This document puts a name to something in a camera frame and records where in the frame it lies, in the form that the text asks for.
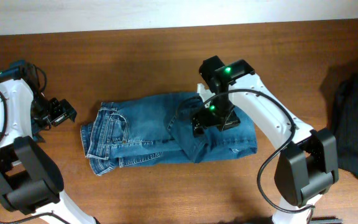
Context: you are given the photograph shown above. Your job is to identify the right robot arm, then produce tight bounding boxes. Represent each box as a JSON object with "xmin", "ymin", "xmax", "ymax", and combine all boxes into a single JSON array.
[{"xmin": 190, "ymin": 56, "xmax": 339, "ymax": 223}]

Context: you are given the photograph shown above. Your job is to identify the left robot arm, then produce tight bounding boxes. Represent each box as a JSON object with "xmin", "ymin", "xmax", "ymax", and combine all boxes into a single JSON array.
[{"xmin": 0, "ymin": 60, "xmax": 99, "ymax": 224}]

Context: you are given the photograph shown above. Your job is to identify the blue denim jeans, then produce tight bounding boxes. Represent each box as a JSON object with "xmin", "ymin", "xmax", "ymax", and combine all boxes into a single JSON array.
[{"xmin": 80, "ymin": 92, "xmax": 257, "ymax": 175}]

